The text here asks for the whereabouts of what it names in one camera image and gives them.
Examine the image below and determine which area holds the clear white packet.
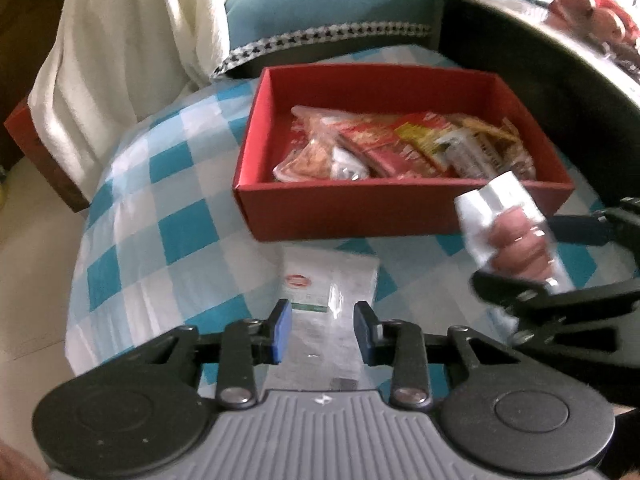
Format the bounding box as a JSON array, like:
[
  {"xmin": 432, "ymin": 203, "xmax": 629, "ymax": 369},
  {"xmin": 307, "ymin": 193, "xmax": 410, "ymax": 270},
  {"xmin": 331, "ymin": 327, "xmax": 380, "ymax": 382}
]
[{"xmin": 282, "ymin": 250, "xmax": 379, "ymax": 392}]

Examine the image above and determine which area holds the silver cracker packet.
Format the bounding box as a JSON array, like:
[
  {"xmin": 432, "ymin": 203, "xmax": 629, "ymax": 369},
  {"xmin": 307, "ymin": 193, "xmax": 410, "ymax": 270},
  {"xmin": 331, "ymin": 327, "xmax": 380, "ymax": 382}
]
[{"xmin": 435, "ymin": 117, "xmax": 536, "ymax": 181}]

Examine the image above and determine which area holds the teal cushion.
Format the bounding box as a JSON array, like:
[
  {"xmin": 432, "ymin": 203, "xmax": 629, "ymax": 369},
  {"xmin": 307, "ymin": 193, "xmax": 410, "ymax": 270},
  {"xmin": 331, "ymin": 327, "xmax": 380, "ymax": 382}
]
[{"xmin": 222, "ymin": 0, "xmax": 551, "ymax": 78}]

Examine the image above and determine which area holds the blue white checkered tablecloth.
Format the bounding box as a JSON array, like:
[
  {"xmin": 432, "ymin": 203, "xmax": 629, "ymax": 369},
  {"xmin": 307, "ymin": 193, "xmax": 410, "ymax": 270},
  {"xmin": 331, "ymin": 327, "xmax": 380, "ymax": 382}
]
[{"xmin": 65, "ymin": 45, "xmax": 640, "ymax": 391}]

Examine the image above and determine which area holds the clear bag of brown snacks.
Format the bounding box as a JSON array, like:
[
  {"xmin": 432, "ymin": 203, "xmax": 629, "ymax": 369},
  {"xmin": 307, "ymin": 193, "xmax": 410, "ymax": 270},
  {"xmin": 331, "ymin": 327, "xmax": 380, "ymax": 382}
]
[{"xmin": 272, "ymin": 105, "xmax": 371, "ymax": 183}]

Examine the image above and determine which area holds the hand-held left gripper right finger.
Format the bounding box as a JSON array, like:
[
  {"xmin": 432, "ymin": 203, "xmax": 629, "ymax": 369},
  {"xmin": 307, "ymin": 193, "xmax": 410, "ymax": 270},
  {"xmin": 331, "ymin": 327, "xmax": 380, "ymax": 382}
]
[{"xmin": 353, "ymin": 301, "xmax": 591, "ymax": 409}]

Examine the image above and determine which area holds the red snack packet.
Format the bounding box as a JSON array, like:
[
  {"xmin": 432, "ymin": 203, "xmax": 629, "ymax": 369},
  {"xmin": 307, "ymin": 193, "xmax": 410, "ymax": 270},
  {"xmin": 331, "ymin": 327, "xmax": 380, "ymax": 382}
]
[{"xmin": 340, "ymin": 112, "xmax": 451, "ymax": 178}]

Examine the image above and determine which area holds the red cardboard box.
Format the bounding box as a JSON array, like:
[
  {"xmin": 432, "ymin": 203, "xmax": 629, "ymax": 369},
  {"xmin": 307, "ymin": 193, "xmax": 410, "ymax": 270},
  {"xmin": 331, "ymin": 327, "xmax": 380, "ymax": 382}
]
[{"xmin": 232, "ymin": 64, "xmax": 575, "ymax": 242}]

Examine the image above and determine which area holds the brown wooden cabinet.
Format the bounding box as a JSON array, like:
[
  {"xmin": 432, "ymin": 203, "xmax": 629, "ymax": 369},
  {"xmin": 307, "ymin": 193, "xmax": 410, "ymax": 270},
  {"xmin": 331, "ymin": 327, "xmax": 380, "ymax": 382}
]
[{"xmin": 0, "ymin": 0, "xmax": 66, "ymax": 171}]

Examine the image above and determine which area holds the red wooden stool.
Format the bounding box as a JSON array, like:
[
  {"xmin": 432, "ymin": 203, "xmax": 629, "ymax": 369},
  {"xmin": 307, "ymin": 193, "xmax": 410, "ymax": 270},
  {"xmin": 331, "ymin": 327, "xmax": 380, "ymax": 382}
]
[{"xmin": 2, "ymin": 95, "xmax": 91, "ymax": 213}]

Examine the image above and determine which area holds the black glossy table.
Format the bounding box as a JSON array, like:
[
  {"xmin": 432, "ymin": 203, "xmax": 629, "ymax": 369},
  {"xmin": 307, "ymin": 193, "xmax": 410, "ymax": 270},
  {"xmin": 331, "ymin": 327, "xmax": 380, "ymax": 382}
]
[{"xmin": 435, "ymin": 0, "xmax": 640, "ymax": 221}]

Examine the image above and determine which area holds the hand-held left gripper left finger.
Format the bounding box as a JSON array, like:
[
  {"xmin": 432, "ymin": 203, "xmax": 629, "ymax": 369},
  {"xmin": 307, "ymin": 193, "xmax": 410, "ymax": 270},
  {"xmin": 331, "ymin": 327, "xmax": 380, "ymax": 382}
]
[{"xmin": 55, "ymin": 298, "xmax": 293, "ymax": 409}]

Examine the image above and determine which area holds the white sausage packet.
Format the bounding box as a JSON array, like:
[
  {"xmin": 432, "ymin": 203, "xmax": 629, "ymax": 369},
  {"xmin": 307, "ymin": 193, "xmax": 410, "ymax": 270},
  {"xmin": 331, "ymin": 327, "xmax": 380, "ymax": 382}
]
[{"xmin": 454, "ymin": 170, "xmax": 576, "ymax": 333}]

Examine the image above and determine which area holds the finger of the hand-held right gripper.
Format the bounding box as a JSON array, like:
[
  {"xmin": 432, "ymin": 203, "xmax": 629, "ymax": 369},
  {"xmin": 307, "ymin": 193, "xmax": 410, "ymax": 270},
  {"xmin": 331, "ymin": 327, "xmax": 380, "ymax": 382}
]
[
  {"xmin": 472, "ymin": 270, "xmax": 640, "ymax": 366},
  {"xmin": 547, "ymin": 197, "xmax": 640, "ymax": 248}
]

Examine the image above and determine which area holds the white cloth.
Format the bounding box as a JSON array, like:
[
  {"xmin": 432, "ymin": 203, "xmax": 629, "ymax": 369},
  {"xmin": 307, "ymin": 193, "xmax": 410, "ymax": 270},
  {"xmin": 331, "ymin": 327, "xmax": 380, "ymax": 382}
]
[{"xmin": 27, "ymin": 0, "xmax": 241, "ymax": 206}]

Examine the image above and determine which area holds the white wafer packet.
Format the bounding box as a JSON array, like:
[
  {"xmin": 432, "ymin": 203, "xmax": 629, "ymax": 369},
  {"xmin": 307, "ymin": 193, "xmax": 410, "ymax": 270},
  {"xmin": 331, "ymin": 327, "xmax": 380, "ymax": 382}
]
[{"xmin": 330, "ymin": 146, "xmax": 372, "ymax": 181}]

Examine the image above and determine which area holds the yellow snack packet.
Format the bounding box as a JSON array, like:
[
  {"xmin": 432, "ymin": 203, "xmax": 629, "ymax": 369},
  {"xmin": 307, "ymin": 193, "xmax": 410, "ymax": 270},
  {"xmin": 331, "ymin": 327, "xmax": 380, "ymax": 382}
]
[{"xmin": 395, "ymin": 120, "xmax": 451, "ymax": 161}]

